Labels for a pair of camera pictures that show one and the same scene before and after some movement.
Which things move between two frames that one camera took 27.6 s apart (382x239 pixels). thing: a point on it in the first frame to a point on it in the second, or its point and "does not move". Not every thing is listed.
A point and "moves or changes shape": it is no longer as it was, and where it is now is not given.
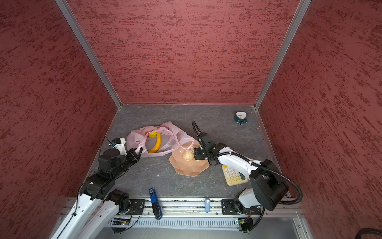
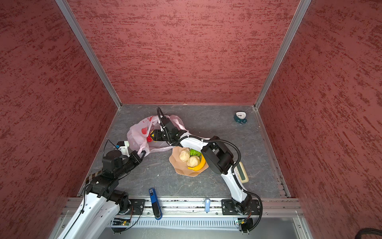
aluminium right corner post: (292, 32) does not move
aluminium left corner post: (64, 7) does not move
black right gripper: (197, 154) to (157, 135)
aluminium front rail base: (207, 214) does not move
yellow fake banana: (157, 143) to (202, 163)
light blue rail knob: (207, 205) does not move
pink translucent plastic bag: (162, 138) moves or changes shape
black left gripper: (135, 156) does not move
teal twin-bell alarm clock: (240, 117) does not move
